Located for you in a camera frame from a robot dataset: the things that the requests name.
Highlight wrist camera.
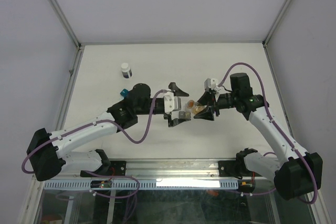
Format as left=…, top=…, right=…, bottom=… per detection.
left=163, top=91, right=182, bottom=114
left=204, top=78, right=224, bottom=93

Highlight purple cable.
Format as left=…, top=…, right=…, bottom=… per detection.
left=21, top=89, right=169, bottom=224
left=219, top=62, right=318, bottom=205

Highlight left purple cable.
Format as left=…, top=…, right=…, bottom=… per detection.
left=21, top=89, right=169, bottom=224

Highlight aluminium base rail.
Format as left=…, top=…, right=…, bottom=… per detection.
left=33, top=157, right=318, bottom=184

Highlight blue pill box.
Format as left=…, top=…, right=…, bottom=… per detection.
left=120, top=89, right=129, bottom=98

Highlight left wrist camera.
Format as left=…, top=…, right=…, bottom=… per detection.
left=163, top=91, right=182, bottom=114

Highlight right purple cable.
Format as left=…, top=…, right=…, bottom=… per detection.
left=219, top=62, right=318, bottom=205

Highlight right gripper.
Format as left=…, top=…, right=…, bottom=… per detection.
left=193, top=90, right=238, bottom=121

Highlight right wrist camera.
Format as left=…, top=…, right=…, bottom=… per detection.
left=204, top=78, right=224, bottom=93

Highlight white slotted cable duct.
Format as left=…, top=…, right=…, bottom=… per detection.
left=44, top=178, right=238, bottom=191

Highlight white cap pill bottle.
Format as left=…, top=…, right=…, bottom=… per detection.
left=121, top=62, right=132, bottom=79

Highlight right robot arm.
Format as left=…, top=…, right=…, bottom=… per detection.
left=194, top=73, right=323, bottom=200

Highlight left aluminium frame post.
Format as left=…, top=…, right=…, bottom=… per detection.
left=48, top=0, right=81, bottom=48

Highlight grey pill box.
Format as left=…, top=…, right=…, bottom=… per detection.
left=178, top=111, right=191, bottom=120

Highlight clear bottle with orange pills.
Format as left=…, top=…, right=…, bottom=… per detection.
left=191, top=103, right=206, bottom=115

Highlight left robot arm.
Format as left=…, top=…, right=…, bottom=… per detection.
left=22, top=82, right=190, bottom=182

